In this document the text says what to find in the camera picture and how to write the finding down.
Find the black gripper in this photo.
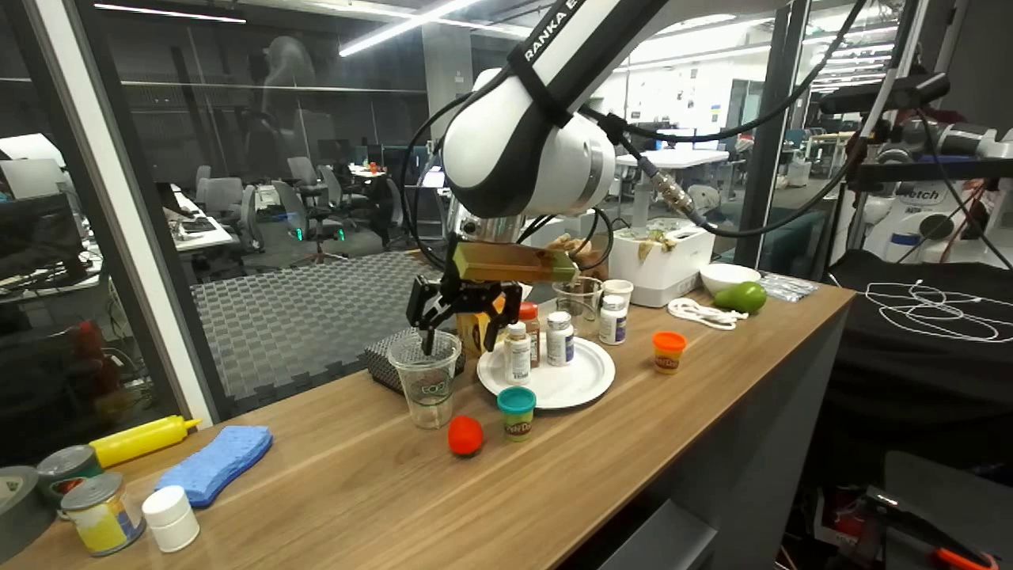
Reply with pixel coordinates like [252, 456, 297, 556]
[405, 274, 522, 357]

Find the orange-capped brown spice bottle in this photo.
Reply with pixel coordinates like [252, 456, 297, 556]
[517, 301, 549, 369]

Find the white pill bottle blue label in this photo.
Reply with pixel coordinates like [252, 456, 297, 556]
[540, 308, 580, 372]
[598, 293, 632, 347]

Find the white paper plate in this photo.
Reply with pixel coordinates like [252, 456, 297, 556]
[476, 333, 619, 414]

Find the grey patterned box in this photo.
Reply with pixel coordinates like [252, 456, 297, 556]
[360, 327, 423, 396]

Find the small red round object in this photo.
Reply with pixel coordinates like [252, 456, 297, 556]
[446, 412, 488, 464]

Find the tan wrist-mounted block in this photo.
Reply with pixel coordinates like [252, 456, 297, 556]
[453, 238, 580, 286]

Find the dark foam floor mat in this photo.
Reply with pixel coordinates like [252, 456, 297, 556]
[187, 248, 446, 418]

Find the brown moose plush toy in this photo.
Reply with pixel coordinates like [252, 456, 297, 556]
[549, 231, 615, 279]

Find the white paper cup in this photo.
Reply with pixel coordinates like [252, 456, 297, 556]
[598, 276, 635, 311]

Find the white plastic bin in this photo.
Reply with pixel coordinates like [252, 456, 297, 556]
[607, 220, 717, 311]

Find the blue cloth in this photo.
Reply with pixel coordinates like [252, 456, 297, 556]
[155, 421, 274, 510]

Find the white bowl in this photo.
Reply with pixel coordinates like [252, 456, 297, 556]
[698, 259, 763, 298]

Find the ceiling light strip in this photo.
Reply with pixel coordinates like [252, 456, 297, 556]
[335, 0, 483, 61]

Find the green avocado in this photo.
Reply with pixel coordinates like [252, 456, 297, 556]
[713, 279, 768, 318]

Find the small white lidded container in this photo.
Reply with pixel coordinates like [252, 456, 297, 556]
[139, 483, 202, 555]

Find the clear plastic packet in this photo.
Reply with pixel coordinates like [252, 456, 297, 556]
[756, 269, 820, 308]

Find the yellow-labelled tin can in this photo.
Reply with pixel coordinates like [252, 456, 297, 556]
[58, 470, 150, 556]

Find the green tin can grey lid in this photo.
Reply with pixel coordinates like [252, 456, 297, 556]
[36, 445, 103, 508]

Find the black cloth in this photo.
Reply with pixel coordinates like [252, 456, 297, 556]
[827, 251, 1013, 423]

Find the black equipment rig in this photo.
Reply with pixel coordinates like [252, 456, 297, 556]
[815, 61, 1013, 265]

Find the orange red tool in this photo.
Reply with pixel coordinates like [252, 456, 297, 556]
[827, 484, 1000, 570]

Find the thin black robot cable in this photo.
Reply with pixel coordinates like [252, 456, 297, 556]
[397, 90, 482, 274]

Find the white coiled cable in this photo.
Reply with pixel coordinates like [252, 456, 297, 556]
[666, 294, 749, 335]

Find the black cable metal connector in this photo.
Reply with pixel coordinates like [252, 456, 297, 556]
[591, 0, 910, 245]

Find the white window frame post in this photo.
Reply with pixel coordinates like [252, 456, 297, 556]
[27, 0, 220, 429]

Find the grey duct tape roll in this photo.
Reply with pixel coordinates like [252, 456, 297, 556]
[0, 464, 58, 563]

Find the white rope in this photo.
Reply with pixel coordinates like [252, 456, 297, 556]
[862, 276, 1013, 347]

